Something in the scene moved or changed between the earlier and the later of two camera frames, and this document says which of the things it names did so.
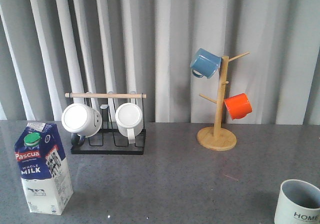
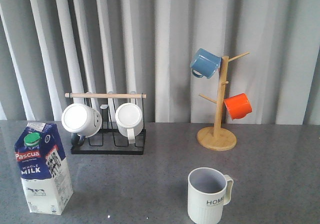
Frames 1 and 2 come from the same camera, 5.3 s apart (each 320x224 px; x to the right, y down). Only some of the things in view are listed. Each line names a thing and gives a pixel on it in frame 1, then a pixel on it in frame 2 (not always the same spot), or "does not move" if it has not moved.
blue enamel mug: x=205 y=64 does not move
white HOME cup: x=298 y=202 to x=208 y=191
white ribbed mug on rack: x=129 y=120 does not move
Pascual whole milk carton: x=43 y=168 does not move
